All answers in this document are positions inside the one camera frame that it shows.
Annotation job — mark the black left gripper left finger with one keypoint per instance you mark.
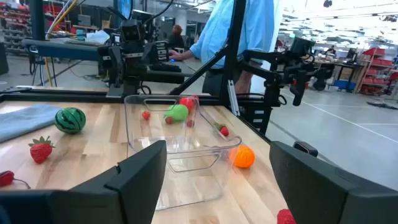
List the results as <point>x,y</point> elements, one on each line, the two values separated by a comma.
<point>133,186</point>

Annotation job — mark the red toy cherry pair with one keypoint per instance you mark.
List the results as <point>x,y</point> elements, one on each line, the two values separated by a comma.
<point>223,130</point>

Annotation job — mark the clear plastic container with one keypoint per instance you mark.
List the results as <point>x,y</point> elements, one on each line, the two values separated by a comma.
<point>192,174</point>

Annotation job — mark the grey desk with keyboard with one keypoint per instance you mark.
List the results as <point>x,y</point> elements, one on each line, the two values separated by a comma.
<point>196,67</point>

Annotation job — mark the small red toy cherry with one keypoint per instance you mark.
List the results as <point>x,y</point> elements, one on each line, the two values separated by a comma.
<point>146,115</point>
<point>168,120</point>
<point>190,123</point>

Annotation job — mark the red toy strawberry green leaves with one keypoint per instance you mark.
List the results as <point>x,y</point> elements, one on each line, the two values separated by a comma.
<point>284,217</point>
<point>40,151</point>

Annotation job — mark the person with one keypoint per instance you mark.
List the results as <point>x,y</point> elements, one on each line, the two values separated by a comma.
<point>176,37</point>
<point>211,34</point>

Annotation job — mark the green toy mango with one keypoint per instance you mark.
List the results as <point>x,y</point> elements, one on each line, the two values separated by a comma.
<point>177,112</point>

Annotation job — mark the red toy cherry with stem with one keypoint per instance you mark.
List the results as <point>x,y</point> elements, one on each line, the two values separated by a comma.
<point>5,178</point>

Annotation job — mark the backlit black keyboard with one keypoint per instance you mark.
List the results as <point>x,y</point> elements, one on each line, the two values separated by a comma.
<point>164,67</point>

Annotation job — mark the orange toy pumpkin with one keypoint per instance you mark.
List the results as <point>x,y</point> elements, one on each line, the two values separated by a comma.
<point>244,157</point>

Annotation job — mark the black aluminium table frame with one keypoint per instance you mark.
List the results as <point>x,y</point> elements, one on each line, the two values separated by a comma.
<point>231,46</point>

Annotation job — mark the grey folded cloth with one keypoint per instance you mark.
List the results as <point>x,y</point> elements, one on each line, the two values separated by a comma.
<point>25,121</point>

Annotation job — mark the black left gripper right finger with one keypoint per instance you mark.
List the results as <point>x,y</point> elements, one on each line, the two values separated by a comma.
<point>326,193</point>

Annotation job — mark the red bin storage shelf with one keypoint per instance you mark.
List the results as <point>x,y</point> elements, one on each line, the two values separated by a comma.
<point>14,21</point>
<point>374,70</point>

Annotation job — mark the green striped toy watermelon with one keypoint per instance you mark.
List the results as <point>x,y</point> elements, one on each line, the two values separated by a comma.
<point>70,120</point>

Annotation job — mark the large red toy strawberry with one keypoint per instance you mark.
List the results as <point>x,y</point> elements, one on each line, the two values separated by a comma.
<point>186,103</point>

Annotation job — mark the blue metal beam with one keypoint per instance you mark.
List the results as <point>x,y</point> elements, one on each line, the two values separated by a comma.
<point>59,49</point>

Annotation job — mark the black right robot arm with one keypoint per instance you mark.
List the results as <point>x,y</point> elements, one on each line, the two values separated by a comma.
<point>132,53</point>

